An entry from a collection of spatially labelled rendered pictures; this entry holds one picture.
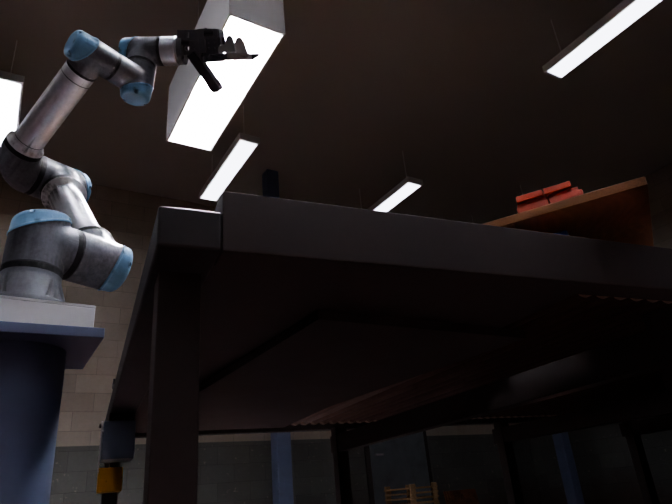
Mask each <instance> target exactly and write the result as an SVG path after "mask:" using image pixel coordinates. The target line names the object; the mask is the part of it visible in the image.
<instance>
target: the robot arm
mask: <svg viewBox="0 0 672 504"><path fill-rule="evenodd" d="M188 47H189V50H188ZM118 48H119V52H117V51H115V50H114V49H112V48H111V47H109V46H108V45H106V44H104V43H103V42H101V41H100V40H99V39H98V38H96V37H93V36H91V35H90V34H88V33H86V32H84V31H82V30H76V31H74V32H73V33H72V34H71V35H70V37H69V38H68V40H67V42H66V44H65V47H64V55H65V56H66V57H68V59H67V61H66V62H65V63H64V65H63V66H62V67H61V69H60V70H59V71H58V73H57V74H56V76H55V77H54V78H53V80H52V81H51V82H50V84H49V85H48V87H47V88H46V89H45V91H44V92H43V93H42V95H41V96H40V97H39V99H38V100H37V102H36V103H35V104H34V106H33V107H32V108H31V110H30V111H29V113H28V114H27V115H26V117H25V118H24V119H23V121H22V122H21V124H20V125H19V126H18V128H17V129H16V130H15V131H10V132H8V133H7V135H6V136H5V137H4V139H3V141H2V142H1V145H0V172H1V174H2V177H3V178H4V180H5V181H6V182H7V183H8V184H9V185H10V186H11V187H12V188H13V189H15V190H17V191H19V192H22V193H24V194H27V195H30V196H32V197H35V198H38V199H40V200H41V201H42V204H43V205H44V207H45V208H46V209H31V210H26V211H22V212H20V213H18V214H16V215H15V216H14V217H13V218H12V220H11V223H10V227H9V230H8V231H7V234H6V235H7V239H6V244H5V249H4V253H3V258H2V263H1V268H0V295H4V296H13V297H22V298H31V299H40V300H49V301H58V302H65V298H64V294H63V289H62V280H66V281H69V282H73V283H76V284H80V285H84V286H87V287H91V288H95V289H97V290H98V291H100V290H102V291H107V292H112V291H114V290H117V289H118V288H119V287H120V286H121V285H122V284H123V283H124V281H125V280H126V278H127V276H128V274H129V272H130V269H131V266H132V262H133V253H132V250H131V249H130V248H129V247H126V245H121V244H118V243H116V242H115V240H114V238H113V236H112V235H111V233H110V232H109V231H107V230H106V229H105V228H103V227H100V226H99V225H98V223H97V221H96V219H95V217H94V215H93V213H92V212H91V210H90V208H89V206H88V204H87V202H88V200H89V198H90V195H91V189H90V188H91V187H92V185H91V181H90V179H89V177H88V176H87V175H86V174H84V173H82V172H81V171H80V170H78V169H75V168H71V167H69V166H66V165H64V164H62V163H60V162H57V161H55V160H53V159H50V158H48V157H46V156H43V155H44V149H43V148H44V147H45V146H46V144H47V143H48V142H49V140H50V139H51V138H52V136H53V135H54V134H55V132H56V131H57V130H58V128H59V127H60V126H61V124H62V123H63V122H64V121H65V119H66V118H67V117H68V115H69V114H70V113H71V111H72V110H73V109H74V107H75V106H76V105H77V103H78V102H79V101H80V99H81V98H82V97H83V95H84V94H85V93H86V91H87V90H88V89H89V87H90V86H91V85H92V84H93V82H94V81H95V80H96V79H97V78H98V76H100V77H102V78H103V79H105V80H107V81H109V82H110V83H112V84H114V85H116V86H117V87H119V88H120V96H121V98H122V99H123V100H124V101H125V102H126V103H128V104H130V105H133V106H144V105H147V104H148V103H149V102H150V99H151V95H152V92H153V89H154V88H153V85H154V79H155V73H156V67H157V66H180V65H187V64H188V60H190V62H191V63H192V65H193V66H194V67H195V69H196V70H197V72H198V73H199V75H200V76H201V77H202V79H203V80H204V82H205V83H206V84H207V87H208V88H209V89H210V90H211V92H213V93H215V92H219V91H220V90H221V89H223V86H222V84H221V82H220V80H219V79H218V78H217V77H216V76H215V74H214V73H213V71H212V70H211V69H210V67H209V66H208V64H207V62H225V60H254V59H255V58H257V57H258V56H259V54H249V53H248V52H247V49H246V46H245V43H244V40H243V39H242V38H241V37H237V38H236V39H235V42H234V39H233V37H232V36H231V35H228V36H227V37H226V39H225V37H224V30H220V29H210V28H208V29H207V28H204V29H197V30H177V36H148V37H139V36H134V37H127V38H122V39H121V40H120V42H119V46H118Z"/></svg>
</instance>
